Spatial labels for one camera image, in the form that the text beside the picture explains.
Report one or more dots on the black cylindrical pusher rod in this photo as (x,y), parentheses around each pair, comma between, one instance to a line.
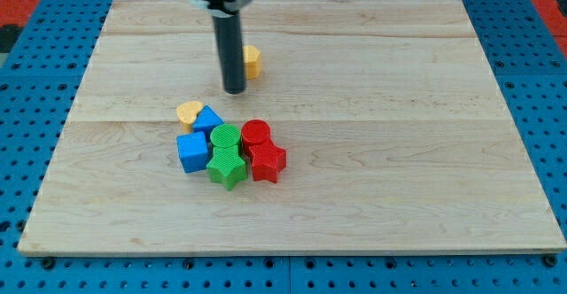
(228,36)

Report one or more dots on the yellow hexagon block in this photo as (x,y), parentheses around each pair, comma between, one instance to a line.
(253,62)

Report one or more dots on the yellow heart block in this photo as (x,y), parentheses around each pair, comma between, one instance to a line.
(187,114)

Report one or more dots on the blue triangle block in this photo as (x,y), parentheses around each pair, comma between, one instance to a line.
(206,121)

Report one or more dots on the red cylinder block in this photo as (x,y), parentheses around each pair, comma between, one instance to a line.
(254,132)

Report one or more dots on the green cylinder block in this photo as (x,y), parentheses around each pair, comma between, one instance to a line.
(226,136)

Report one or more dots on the blue cube block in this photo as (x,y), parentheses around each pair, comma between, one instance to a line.
(193,151)

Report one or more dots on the red star block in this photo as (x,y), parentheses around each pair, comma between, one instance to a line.
(268,160)

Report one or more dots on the green star block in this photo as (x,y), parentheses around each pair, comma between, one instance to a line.
(226,167)

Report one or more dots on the wooden board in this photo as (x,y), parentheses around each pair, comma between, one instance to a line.
(398,140)

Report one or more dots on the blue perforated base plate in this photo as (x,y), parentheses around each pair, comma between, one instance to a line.
(43,72)

